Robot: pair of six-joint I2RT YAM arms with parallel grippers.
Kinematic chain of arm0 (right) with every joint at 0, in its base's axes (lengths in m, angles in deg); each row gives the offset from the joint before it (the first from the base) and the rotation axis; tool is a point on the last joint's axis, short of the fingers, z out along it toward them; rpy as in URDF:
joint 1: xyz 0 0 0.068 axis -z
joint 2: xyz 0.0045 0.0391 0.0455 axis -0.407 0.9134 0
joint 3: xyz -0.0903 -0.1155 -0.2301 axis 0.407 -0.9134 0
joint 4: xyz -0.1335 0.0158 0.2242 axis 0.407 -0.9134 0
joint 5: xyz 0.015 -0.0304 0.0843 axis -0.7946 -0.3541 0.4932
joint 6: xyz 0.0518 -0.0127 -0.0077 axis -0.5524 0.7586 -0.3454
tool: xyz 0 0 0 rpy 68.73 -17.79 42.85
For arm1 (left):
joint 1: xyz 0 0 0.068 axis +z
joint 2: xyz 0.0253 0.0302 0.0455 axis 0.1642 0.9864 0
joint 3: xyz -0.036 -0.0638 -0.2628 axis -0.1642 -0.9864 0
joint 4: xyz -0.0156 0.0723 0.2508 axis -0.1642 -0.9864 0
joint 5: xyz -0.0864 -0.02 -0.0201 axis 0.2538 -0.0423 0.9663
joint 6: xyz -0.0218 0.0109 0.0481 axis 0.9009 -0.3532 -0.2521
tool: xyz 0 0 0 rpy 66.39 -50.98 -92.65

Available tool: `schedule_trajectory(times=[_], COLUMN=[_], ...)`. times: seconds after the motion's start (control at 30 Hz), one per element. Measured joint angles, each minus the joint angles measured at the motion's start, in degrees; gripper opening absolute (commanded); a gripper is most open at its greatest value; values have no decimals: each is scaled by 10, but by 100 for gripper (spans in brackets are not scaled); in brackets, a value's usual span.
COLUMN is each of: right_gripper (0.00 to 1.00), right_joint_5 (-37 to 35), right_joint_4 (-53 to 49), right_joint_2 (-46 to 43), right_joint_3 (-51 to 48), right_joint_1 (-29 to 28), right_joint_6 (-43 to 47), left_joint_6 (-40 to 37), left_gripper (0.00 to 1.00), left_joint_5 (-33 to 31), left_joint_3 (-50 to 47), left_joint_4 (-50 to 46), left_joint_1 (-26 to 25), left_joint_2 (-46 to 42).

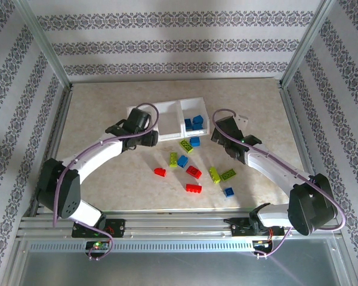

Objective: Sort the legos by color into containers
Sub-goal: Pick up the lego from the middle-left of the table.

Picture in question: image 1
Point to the aluminium mounting rail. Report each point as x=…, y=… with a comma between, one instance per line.
x=173, y=223

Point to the blue lego brick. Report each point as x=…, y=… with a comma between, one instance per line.
x=182, y=161
x=229, y=192
x=194, y=141
x=198, y=119
x=198, y=127
x=188, y=123

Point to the red rounded lego brick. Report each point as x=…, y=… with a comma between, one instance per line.
x=160, y=172

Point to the slotted metal strip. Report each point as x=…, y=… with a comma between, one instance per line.
x=167, y=246

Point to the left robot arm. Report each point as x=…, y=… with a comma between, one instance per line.
x=89, y=161

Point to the grey metal panel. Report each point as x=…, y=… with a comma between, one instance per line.
x=179, y=269

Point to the aluminium frame post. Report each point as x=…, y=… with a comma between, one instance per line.
x=307, y=41
x=44, y=44

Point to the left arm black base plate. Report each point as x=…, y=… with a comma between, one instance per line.
x=117, y=228

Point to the aluminium side rail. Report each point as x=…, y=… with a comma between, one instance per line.
x=298, y=134
x=58, y=134

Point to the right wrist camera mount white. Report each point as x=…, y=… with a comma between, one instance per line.
x=243, y=121

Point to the small controller board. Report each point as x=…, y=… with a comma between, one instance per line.
x=98, y=245
x=261, y=243

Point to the lime green lego brick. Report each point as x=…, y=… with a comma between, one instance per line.
x=173, y=159
x=214, y=175
x=186, y=146
x=228, y=174

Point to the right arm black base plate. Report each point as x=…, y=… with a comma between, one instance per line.
x=241, y=230

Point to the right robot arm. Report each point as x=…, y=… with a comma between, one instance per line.
x=274, y=172

